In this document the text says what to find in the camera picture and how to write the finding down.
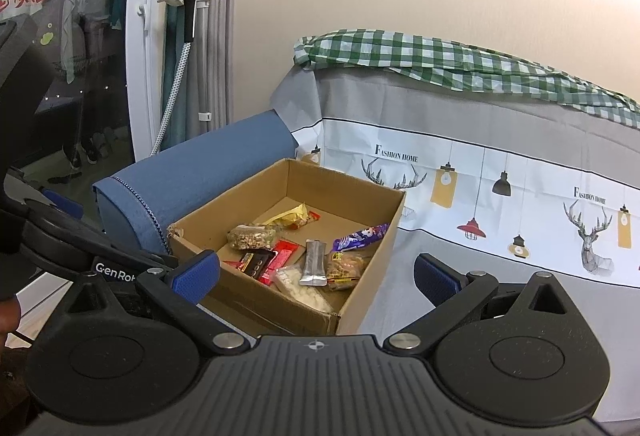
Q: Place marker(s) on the hanging clothes behind glass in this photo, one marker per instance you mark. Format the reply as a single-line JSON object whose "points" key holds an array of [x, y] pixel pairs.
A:
{"points": [[85, 15]]}

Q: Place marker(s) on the clear packet of mixed nuts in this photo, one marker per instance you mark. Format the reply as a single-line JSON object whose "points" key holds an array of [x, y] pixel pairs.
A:
{"points": [[250, 237]]}

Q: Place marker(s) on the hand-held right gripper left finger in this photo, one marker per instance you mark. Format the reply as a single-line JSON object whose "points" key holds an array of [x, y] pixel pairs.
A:
{"points": [[197, 276]]}

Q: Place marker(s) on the cardboard box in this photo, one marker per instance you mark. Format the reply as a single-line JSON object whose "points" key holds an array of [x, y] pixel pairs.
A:
{"points": [[320, 186]]}

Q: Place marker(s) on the silver stick packet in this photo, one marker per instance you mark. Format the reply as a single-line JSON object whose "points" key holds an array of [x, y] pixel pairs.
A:
{"points": [[314, 263]]}

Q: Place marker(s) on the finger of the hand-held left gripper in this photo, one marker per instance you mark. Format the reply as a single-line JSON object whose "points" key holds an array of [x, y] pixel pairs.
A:
{"points": [[62, 205], [160, 261]]}

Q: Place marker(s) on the small red packet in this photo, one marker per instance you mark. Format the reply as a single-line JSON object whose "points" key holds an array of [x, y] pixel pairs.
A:
{"points": [[290, 256]]}

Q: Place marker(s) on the blue fabric bolster cushion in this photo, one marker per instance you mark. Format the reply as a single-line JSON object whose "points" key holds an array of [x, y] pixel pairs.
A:
{"points": [[200, 165]]}

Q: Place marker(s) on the large red packet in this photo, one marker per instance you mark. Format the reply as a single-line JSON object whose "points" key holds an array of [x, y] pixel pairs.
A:
{"points": [[255, 264]]}

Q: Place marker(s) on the green checked cloth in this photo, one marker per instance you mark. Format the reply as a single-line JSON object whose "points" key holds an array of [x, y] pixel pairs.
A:
{"points": [[425, 55]]}

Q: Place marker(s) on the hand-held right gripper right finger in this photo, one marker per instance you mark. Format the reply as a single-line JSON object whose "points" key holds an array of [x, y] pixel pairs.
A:
{"points": [[435, 278]]}

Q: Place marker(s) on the white window frame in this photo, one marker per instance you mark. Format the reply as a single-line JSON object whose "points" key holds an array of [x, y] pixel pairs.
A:
{"points": [[145, 90]]}

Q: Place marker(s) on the grey printed bed cover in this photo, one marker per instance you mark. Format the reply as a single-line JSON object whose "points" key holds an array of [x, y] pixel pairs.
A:
{"points": [[400, 105]]}

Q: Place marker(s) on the purple candy wrapper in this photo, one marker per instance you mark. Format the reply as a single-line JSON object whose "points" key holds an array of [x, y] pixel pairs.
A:
{"points": [[360, 238]]}

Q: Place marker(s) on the person's left hand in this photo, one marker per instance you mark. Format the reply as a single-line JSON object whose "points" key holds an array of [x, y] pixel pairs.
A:
{"points": [[7, 316]]}

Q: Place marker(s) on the white frame hook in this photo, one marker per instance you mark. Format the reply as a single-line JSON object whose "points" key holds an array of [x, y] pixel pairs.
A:
{"points": [[142, 9]]}

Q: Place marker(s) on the gold packet with red end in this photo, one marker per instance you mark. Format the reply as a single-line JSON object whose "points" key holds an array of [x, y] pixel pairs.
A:
{"points": [[292, 217]]}

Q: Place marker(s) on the clear nut brittle packet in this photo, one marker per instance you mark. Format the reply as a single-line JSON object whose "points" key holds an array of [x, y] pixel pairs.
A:
{"points": [[347, 268]]}

